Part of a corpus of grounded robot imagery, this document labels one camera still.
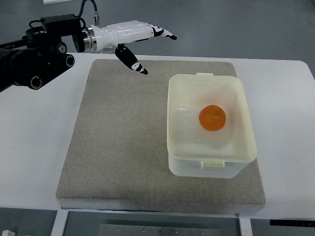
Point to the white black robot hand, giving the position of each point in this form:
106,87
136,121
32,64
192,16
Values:
118,35

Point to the orange fruit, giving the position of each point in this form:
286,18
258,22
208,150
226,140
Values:
212,118

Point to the white plastic box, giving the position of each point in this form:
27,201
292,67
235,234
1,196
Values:
196,152

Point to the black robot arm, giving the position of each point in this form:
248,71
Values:
40,56

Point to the white object at top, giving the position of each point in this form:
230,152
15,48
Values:
53,1

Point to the grey foam mat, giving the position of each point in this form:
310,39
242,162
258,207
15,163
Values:
118,159

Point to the small white floor object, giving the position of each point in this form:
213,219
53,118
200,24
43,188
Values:
8,233

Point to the black table control panel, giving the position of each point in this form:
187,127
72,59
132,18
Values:
292,223

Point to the grey metal base plate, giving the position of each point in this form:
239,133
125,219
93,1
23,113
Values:
133,230

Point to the white table leg frame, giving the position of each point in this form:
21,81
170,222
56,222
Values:
59,223

